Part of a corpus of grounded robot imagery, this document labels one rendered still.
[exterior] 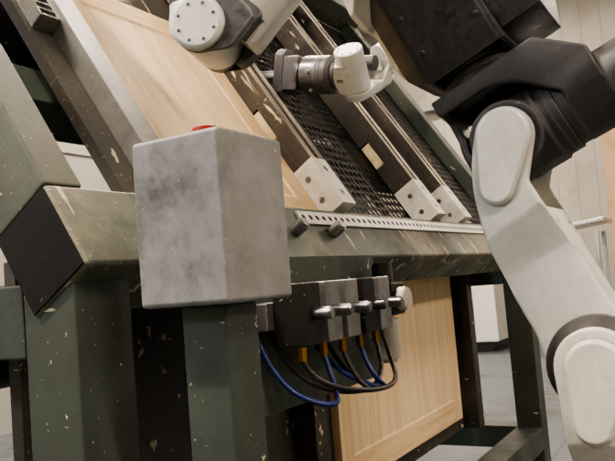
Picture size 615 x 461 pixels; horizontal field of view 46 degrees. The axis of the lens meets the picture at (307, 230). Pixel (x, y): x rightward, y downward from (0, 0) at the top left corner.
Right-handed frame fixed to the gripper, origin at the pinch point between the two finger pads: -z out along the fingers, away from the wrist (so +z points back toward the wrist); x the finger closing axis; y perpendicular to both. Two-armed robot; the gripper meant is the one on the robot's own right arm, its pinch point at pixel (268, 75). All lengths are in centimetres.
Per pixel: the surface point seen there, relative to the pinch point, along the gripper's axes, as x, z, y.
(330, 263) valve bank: -41, 38, 30
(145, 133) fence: -22, 19, 60
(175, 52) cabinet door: -0.9, -4.5, 28.7
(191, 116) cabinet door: -15.8, 9.8, 38.7
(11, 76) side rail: -17, 16, 83
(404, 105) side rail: 14, -18, -125
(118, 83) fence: -14, 11, 59
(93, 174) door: -19, -302, -230
